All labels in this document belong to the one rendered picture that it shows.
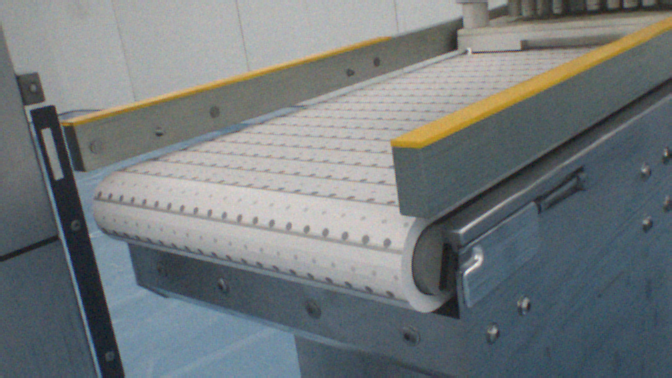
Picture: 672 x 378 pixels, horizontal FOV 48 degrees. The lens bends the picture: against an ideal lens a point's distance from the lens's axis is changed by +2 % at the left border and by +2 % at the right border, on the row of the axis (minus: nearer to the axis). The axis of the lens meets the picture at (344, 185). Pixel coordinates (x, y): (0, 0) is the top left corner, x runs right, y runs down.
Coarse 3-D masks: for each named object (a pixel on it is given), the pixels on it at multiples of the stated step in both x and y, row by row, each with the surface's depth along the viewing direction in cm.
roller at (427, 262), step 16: (432, 224) 34; (432, 240) 33; (416, 256) 33; (432, 256) 33; (448, 256) 34; (416, 272) 33; (432, 272) 33; (448, 272) 34; (432, 288) 33; (448, 288) 34
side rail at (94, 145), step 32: (416, 32) 74; (448, 32) 78; (320, 64) 64; (352, 64) 67; (384, 64) 71; (192, 96) 54; (224, 96) 56; (256, 96) 59; (288, 96) 61; (64, 128) 48; (96, 128) 49; (128, 128) 50; (192, 128) 54; (96, 160) 49
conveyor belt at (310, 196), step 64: (448, 64) 74; (512, 64) 68; (256, 128) 57; (320, 128) 53; (384, 128) 50; (128, 192) 47; (192, 192) 43; (256, 192) 40; (320, 192) 38; (384, 192) 37; (192, 256) 44; (256, 256) 39; (320, 256) 35; (384, 256) 33
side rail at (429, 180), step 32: (608, 64) 43; (640, 64) 47; (544, 96) 37; (576, 96) 40; (608, 96) 43; (480, 128) 33; (512, 128) 35; (544, 128) 38; (576, 128) 41; (416, 160) 30; (448, 160) 31; (480, 160) 33; (512, 160) 36; (416, 192) 31; (448, 192) 32
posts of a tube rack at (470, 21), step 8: (464, 8) 77; (472, 8) 77; (480, 8) 77; (464, 16) 78; (472, 16) 77; (480, 16) 77; (488, 16) 78; (464, 24) 78; (472, 24) 77; (480, 24) 77; (488, 24) 78
